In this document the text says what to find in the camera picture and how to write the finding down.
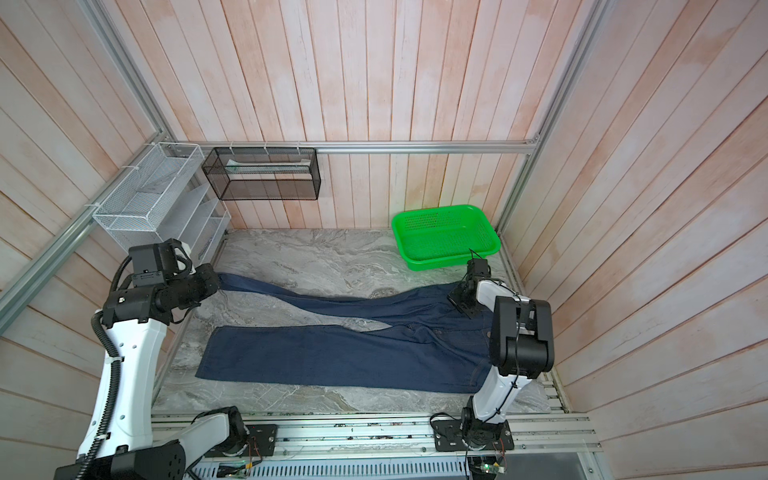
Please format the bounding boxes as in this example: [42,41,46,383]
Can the dark blue denim trousers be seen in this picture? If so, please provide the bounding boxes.
[196,274,493,394]

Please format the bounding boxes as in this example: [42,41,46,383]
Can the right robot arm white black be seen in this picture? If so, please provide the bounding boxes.
[448,258,555,450]

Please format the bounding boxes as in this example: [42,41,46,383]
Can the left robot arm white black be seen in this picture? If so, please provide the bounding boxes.
[54,239,250,479]

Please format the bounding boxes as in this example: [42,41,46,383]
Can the green plastic basket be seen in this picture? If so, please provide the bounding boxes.
[391,205,501,271]

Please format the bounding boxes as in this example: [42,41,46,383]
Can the white mesh tiered shelf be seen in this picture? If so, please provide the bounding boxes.
[94,143,231,265]

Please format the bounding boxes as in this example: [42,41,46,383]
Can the green circuit board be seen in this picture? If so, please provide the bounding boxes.
[467,457,505,480]

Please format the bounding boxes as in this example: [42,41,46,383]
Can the black mesh wall basket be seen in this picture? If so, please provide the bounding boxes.
[202,146,322,201]

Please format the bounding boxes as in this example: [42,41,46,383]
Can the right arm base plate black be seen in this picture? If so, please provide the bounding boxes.
[430,418,515,452]

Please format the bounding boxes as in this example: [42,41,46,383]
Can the black corrugated cable conduit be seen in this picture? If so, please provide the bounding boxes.
[71,254,133,480]

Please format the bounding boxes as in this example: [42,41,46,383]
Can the horizontal aluminium wall rail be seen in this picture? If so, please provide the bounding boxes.
[168,140,537,155]

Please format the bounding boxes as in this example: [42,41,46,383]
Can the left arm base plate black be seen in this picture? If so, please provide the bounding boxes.
[224,423,278,458]

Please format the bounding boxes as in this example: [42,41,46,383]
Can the left aluminium wall rail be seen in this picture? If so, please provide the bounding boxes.
[1,131,170,334]

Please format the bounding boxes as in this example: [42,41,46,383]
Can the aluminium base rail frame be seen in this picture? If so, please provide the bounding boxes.
[192,413,611,479]

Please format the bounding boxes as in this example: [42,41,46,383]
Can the left aluminium corner post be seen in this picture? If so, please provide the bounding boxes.
[78,0,175,141]

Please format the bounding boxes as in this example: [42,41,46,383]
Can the aluminium corner post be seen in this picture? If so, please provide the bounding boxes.
[494,0,616,232]
[78,0,175,141]

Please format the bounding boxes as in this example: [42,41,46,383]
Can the right aluminium corner post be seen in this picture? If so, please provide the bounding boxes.
[494,0,616,232]

